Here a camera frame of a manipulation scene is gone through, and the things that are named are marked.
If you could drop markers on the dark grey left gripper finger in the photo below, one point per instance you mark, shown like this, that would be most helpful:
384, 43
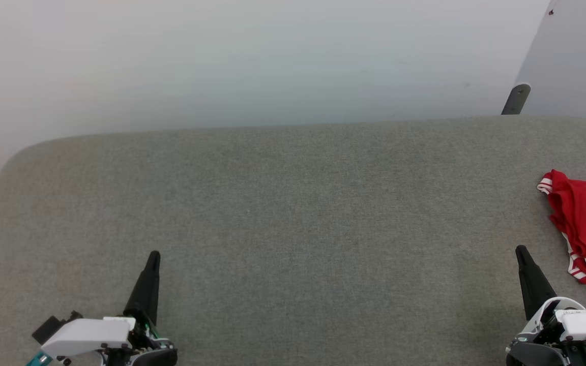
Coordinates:
145, 290

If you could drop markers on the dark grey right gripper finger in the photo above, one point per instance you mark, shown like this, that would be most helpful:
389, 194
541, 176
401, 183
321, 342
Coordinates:
534, 284

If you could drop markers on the white partition panel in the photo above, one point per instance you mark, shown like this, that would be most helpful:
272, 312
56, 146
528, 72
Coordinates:
578, 51

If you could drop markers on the grey metal bracket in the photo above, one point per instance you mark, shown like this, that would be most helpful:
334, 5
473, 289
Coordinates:
518, 99

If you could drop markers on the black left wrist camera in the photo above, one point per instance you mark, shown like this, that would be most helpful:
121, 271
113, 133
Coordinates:
49, 325

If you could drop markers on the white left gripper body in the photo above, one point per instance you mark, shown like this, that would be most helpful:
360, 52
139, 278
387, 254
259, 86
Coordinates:
89, 335

